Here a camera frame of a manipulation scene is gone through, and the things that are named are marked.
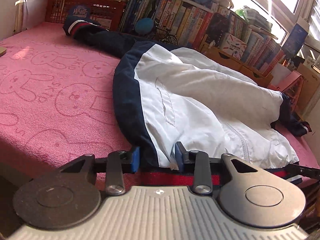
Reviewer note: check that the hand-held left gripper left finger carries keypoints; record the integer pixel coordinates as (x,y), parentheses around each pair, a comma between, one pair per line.
(135,161)

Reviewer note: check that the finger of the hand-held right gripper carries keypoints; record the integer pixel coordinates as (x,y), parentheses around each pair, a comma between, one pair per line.
(307,171)

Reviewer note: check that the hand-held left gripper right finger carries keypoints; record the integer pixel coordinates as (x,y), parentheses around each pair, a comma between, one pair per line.
(179,157)

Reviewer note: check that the white and navy jacket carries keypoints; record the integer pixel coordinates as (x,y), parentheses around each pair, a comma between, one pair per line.
(195,92)

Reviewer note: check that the cardboard box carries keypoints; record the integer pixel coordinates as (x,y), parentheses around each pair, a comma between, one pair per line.
(310,87)

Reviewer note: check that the pink printed case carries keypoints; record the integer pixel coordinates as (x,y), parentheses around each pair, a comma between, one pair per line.
(292,87)

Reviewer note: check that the white paper board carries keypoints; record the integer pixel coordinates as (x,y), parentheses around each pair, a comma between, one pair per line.
(278,76)

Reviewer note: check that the pink rabbit print towel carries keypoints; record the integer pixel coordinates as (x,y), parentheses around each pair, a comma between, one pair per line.
(50,92)

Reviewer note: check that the wooden drawer organizer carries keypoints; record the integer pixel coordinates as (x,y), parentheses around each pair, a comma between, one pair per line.
(232,60)

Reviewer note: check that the miniature black bicycle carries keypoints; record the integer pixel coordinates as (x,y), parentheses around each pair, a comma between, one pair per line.
(170,40)

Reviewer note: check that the white printed carton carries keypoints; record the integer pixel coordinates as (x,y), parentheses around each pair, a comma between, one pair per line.
(233,46)

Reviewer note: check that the row of pink spined books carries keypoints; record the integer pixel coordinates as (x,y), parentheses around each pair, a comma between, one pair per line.
(262,52)

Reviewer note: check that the dark blue box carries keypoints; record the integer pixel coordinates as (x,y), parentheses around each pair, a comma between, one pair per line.
(296,40)

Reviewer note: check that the blue plush ball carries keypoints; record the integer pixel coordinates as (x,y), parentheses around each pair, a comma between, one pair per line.
(143,25)

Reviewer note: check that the row of children's books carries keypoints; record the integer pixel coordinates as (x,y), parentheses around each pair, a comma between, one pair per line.
(175,15)

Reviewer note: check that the row of green spined books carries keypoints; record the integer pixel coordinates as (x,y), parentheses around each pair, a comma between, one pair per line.
(237,25)

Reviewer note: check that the red plastic crate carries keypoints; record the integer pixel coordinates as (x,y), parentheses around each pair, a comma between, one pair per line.
(100,11)

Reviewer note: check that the small green toy plant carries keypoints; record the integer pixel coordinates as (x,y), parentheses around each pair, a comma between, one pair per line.
(240,12)

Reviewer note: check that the stack of pale folders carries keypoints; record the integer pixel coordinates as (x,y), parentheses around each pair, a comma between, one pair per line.
(260,20)

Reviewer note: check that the white window frame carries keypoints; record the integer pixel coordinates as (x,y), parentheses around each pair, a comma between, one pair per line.
(277,10)

